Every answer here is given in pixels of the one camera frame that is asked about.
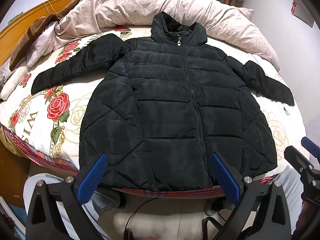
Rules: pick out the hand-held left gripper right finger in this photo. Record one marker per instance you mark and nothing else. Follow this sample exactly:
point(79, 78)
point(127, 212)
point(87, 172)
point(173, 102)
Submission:
point(225, 180)

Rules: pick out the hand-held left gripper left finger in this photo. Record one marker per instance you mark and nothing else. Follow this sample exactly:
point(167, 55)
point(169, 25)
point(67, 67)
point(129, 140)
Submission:
point(92, 180)

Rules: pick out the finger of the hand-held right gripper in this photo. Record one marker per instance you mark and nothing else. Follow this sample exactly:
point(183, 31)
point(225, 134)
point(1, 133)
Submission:
point(311, 146)
point(296, 157)

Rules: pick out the black hooded puffer jacket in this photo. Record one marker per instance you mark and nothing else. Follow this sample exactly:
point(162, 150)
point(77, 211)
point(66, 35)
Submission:
point(162, 105)

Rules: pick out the person's light blue pants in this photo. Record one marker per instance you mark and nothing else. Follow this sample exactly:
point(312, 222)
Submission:
point(100, 205)

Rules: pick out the wooden bed side board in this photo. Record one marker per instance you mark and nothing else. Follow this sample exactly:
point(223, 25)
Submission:
point(12, 172)

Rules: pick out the rose printed bedsheet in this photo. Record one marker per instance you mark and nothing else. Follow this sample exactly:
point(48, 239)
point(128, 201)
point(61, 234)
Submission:
point(37, 110)

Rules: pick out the white pillow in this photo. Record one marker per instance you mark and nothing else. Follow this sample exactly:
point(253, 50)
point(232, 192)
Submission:
point(12, 82)

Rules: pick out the lilac pillow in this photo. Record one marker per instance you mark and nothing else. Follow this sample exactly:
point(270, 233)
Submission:
point(42, 45)

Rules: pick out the brown fleece blanket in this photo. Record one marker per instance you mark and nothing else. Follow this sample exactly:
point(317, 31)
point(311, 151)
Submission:
point(37, 27)

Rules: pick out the wooden bed headboard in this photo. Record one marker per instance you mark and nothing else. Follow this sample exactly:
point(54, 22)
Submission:
point(25, 15)

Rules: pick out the pale pink patterned duvet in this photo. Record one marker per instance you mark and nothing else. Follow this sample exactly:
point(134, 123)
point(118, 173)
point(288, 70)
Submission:
point(150, 2)

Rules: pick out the grey wall panel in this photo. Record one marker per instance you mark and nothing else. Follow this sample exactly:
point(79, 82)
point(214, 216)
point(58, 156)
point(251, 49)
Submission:
point(303, 12)

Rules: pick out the red wall ornament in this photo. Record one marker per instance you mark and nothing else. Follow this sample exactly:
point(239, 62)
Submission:
point(295, 6)

